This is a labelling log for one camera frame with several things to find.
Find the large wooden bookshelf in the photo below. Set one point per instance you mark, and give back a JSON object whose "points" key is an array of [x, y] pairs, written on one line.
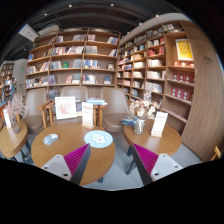
{"points": [[149, 68], [76, 56]]}

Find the grey computer mouse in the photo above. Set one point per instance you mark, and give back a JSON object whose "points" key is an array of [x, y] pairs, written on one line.
{"points": [[49, 139]]}

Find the left vase with dried flowers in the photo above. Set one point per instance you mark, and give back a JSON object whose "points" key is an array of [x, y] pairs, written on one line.
{"points": [[15, 108]]}

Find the round wooden centre table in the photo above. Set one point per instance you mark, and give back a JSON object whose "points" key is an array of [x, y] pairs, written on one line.
{"points": [[71, 137]]}

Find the stack of books on table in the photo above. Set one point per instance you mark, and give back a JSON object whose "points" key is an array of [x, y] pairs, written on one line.
{"points": [[129, 120]]}

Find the white sign on table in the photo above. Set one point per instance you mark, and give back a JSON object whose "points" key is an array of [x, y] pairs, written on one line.
{"points": [[7, 118], [159, 124]]}

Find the round light blue mouse pad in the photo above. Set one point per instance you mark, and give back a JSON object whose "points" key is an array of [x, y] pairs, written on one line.
{"points": [[98, 139]]}

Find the large wooden bookshelf centre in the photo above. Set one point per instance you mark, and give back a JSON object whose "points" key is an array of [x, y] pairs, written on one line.
{"points": [[76, 56]]}

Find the round wooden right table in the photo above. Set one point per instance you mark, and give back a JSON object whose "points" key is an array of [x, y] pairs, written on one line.
{"points": [[168, 143]]}

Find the beige armchair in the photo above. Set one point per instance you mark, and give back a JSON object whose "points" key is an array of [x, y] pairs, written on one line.
{"points": [[79, 92], [116, 109], [35, 101]]}

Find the white framed red picture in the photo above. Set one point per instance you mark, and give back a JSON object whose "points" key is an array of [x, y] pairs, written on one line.
{"points": [[65, 107]]}

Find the large wooden bookshelf right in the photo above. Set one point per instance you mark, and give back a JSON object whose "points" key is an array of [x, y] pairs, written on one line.
{"points": [[149, 68]]}

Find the distant bookshelf far left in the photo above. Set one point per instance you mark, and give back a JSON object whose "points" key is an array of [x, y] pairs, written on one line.
{"points": [[6, 75]]}

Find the round wooden left table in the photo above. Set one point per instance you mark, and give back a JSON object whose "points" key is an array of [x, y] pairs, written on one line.
{"points": [[11, 143]]}

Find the yellow framed poster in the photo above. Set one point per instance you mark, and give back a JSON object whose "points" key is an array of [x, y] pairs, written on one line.
{"points": [[184, 51]]}

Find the beige armchair left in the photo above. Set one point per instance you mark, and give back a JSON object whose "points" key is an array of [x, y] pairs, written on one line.
{"points": [[35, 101]]}

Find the round wooden table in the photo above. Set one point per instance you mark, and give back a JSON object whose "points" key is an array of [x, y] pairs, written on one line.
{"points": [[11, 143], [71, 137], [168, 143]]}

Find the white sign on left table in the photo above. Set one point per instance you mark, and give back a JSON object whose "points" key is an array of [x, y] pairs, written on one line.
{"points": [[7, 118]]}

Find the glass vase with dried flowers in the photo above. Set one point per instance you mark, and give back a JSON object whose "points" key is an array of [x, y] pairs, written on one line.
{"points": [[143, 110]]}

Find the beige armchair middle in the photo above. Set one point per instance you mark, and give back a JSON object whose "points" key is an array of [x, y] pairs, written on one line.
{"points": [[79, 92]]}

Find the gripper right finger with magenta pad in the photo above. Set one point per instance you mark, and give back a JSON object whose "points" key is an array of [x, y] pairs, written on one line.
{"points": [[152, 166]]}

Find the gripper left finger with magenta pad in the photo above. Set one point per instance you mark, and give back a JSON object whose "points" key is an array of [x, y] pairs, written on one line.
{"points": [[70, 167]]}

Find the white sign on right table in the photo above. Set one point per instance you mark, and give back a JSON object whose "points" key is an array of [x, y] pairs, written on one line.
{"points": [[159, 124]]}

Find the beige armchair right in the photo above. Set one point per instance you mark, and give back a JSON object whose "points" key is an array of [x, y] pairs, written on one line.
{"points": [[116, 109]]}

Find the white ceiling air unit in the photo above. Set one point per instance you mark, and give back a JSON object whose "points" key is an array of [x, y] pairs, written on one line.
{"points": [[28, 32]]}

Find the white sign on wooden stand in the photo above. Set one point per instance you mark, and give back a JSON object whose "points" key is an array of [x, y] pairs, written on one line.
{"points": [[87, 115]]}

